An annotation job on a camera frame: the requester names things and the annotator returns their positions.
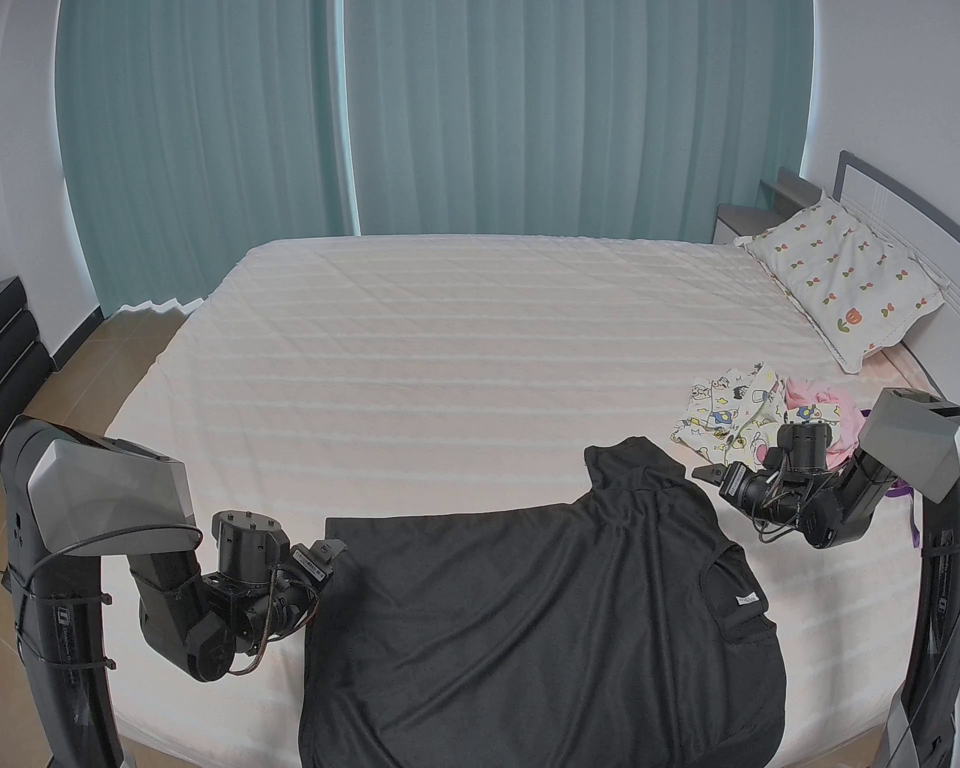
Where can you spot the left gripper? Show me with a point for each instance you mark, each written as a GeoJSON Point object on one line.
{"type": "Point", "coordinates": [311, 570]}

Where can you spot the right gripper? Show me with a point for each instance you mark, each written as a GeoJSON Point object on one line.
{"type": "Point", "coordinates": [744, 487]}

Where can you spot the black T-shirt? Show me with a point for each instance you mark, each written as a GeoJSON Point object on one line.
{"type": "Point", "coordinates": [525, 637]}

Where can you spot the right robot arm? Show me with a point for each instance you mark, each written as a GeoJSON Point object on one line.
{"type": "Point", "coordinates": [911, 442]}

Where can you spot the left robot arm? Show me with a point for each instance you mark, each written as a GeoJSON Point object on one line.
{"type": "Point", "coordinates": [67, 487]}

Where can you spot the bed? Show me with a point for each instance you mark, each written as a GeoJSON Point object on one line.
{"type": "Point", "coordinates": [450, 360]}

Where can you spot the white printed garment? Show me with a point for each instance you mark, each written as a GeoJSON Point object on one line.
{"type": "Point", "coordinates": [731, 412]}

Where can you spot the pink garment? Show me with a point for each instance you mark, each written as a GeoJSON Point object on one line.
{"type": "Point", "coordinates": [817, 397]}

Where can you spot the purple garment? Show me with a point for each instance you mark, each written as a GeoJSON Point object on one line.
{"type": "Point", "coordinates": [916, 525]}

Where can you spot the white printed pillow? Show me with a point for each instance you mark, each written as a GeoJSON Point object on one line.
{"type": "Point", "coordinates": [847, 277]}

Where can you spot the grey bedside table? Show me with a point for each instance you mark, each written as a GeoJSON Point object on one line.
{"type": "Point", "coordinates": [742, 221]}

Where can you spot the black chest of drawers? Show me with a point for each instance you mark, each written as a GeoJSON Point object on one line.
{"type": "Point", "coordinates": [19, 337]}

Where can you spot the blue-green curtain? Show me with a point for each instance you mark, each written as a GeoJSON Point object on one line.
{"type": "Point", "coordinates": [577, 112]}
{"type": "Point", "coordinates": [202, 135]}

